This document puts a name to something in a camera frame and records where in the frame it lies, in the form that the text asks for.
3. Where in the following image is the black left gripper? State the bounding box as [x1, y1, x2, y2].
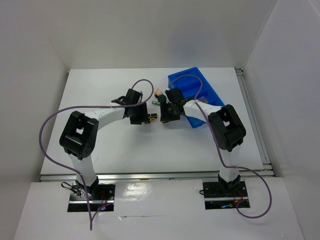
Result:
[129, 102, 150, 125]

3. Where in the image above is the long black gold lipstick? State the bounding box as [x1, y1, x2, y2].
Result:
[148, 113, 158, 119]

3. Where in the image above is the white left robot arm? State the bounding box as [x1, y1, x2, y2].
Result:
[59, 88, 151, 200]

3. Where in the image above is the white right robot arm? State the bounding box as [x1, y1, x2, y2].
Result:
[154, 87, 247, 196]

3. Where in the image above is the beige makeup sponge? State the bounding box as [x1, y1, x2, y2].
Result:
[153, 88, 163, 98]

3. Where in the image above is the green lip balm tube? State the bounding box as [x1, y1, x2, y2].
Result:
[151, 100, 160, 106]

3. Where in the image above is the dark green round puff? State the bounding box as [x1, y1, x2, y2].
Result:
[157, 94, 167, 103]

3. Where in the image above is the blue divided plastic tray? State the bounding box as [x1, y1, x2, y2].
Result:
[166, 66, 226, 129]

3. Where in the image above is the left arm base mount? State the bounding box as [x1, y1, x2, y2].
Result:
[61, 181, 116, 213]

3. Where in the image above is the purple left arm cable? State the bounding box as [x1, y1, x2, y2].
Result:
[39, 79, 155, 231]

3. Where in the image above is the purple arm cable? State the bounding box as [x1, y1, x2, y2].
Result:
[166, 74, 273, 220]
[39, 79, 155, 231]

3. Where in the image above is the aluminium front rail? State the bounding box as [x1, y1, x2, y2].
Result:
[39, 170, 226, 185]

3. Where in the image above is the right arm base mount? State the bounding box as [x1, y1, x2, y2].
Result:
[199, 181, 250, 210]

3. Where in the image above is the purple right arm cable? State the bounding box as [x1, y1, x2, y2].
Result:
[166, 74, 273, 220]

